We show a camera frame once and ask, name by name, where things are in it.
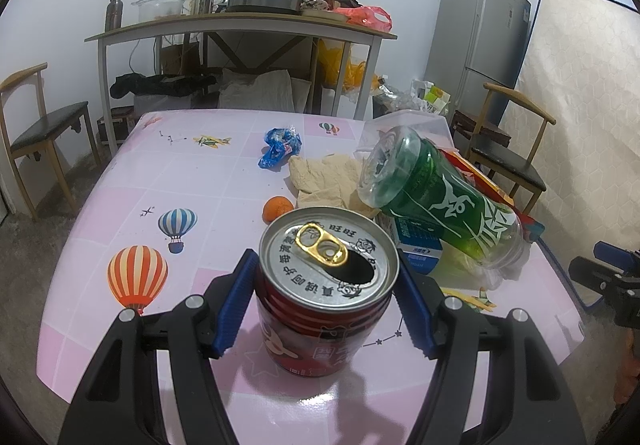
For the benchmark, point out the beige mattress with blue edge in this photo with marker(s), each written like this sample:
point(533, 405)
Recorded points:
point(575, 100)

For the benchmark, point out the small orange tangerine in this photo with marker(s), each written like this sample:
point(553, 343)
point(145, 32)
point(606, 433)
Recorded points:
point(277, 210)

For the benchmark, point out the beige cloth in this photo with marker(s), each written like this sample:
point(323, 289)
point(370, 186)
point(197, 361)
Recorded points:
point(325, 180)

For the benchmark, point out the clear bag with dark food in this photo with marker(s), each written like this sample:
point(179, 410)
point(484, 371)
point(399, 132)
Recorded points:
point(316, 1)

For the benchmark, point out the dark thermos bottle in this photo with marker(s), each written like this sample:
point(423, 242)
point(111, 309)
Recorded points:
point(114, 15)

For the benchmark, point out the small dark wooden stool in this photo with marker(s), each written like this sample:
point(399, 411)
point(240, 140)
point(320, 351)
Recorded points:
point(117, 125)

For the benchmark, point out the wooden chair with black seat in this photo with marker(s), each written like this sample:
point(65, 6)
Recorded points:
point(505, 162)
point(45, 122)

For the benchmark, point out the white-framed wooden desk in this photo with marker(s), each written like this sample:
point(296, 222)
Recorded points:
point(225, 22)

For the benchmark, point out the green plastic bottle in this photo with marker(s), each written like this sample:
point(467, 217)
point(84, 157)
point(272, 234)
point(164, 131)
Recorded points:
point(440, 185)

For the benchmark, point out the blue wrapper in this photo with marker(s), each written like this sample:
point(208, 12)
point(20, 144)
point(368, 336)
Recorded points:
point(277, 145)

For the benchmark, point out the brown cardboard box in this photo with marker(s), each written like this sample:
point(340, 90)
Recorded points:
point(177, 59)

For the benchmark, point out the red drink can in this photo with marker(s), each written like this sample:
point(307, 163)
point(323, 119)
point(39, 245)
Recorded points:
point(310, 335)

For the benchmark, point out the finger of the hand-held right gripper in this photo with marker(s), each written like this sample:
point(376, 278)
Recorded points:
point(590, 280)
point(617, 255)

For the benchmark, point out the grey refrigerator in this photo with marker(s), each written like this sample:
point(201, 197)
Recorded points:
point(475, 25)

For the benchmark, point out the clear plastic container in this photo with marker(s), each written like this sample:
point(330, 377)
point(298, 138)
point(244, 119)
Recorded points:
point(160, 7)

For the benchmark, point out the white sack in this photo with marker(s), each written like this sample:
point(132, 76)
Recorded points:
point(255, 90)

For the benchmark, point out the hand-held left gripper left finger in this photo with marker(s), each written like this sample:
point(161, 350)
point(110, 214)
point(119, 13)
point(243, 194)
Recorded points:
point(235, 310)

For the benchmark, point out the person's right forearm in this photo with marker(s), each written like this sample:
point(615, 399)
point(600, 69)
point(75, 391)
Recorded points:
point(629, 375)

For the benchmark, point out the blue and white carton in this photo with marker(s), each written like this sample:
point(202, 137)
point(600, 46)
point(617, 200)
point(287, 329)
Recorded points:
point(415, 245)

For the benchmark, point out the white storage box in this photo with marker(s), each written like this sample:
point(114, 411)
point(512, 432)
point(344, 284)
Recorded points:
point(332, 102)

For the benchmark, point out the yellow plastic bag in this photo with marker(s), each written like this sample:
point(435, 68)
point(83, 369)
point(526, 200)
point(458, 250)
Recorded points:
point(350, 72)

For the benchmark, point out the green and white carton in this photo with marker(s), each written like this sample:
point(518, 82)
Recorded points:
point(436, 100)

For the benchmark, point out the red plastic bag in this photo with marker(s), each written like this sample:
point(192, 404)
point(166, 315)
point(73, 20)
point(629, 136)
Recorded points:
point(365, 17)

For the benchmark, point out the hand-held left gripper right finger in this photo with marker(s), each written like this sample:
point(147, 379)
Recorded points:
point(417, 310)

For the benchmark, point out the black cloth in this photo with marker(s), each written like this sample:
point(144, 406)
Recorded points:
point(160, 85)

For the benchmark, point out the pile of clear plastic bags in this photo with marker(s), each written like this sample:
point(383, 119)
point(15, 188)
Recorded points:
point(395, 97)

